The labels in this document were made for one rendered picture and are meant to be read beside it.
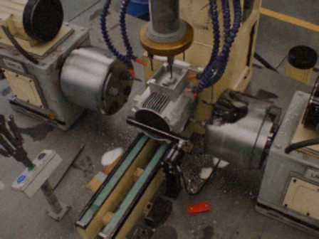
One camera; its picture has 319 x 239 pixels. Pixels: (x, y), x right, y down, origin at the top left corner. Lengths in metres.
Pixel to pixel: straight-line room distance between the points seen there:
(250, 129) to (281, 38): 2.40
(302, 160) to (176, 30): 0.55
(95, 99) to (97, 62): 0.14
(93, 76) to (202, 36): 0.43
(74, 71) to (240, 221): 0.83
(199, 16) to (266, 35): 2.20
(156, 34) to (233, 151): 0.45
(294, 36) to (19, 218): 2.79
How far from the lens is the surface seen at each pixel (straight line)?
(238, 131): 1.26
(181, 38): 1.26
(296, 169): 1.23
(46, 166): 1.33
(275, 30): 3.68
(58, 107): 1.67
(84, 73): 1.49
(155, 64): 1.51
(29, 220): 1.56
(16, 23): 1.59
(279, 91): 1.89
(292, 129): 1.25
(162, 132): 1.38
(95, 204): 1.38
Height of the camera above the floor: 2.08
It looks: 48 degrees down
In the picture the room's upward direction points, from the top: 5 degrees counter-clockwise
